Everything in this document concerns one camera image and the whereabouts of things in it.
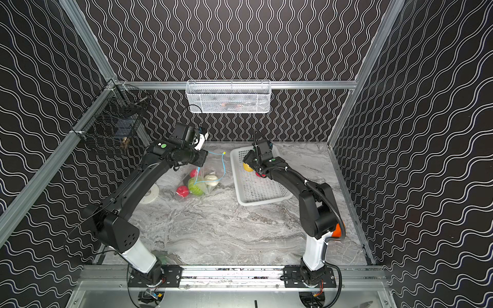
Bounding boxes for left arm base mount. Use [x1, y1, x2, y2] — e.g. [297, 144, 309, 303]
[127, 265, 183, 287]

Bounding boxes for black wire wall basket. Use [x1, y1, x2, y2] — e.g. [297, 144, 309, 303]
[77, 84, 151, 156]

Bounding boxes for orange plastic bowl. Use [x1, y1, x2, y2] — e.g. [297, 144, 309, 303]
[331, 224, 342, 238]

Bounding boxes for white tape roll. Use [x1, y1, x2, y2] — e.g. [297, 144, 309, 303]
[140, 184, 160, 204]

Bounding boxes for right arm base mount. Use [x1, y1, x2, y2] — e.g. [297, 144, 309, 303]
[280, 265, 336, 288]

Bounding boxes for clear zip top bag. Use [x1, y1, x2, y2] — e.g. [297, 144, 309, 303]
[175, 151, 227, 199]

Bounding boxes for white plastic basket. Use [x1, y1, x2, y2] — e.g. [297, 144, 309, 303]
[231, 146, 293, 206]

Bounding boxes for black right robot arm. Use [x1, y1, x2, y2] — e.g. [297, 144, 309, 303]
[243, 139, 346, 307]

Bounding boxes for clear wall basket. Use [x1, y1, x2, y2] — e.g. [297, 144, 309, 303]
[186, 80, 272, 114]

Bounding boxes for green cabbage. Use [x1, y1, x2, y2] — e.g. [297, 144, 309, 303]
[187, 178, 205, 196]

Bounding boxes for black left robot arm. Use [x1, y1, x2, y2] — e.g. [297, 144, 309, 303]
[85, 123, 208, 285]

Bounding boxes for red apple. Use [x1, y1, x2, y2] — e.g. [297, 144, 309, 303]
[176, 186, 190, 198]

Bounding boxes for white daikon radish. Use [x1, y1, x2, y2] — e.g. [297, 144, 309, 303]
[204, 174, 220, 187]

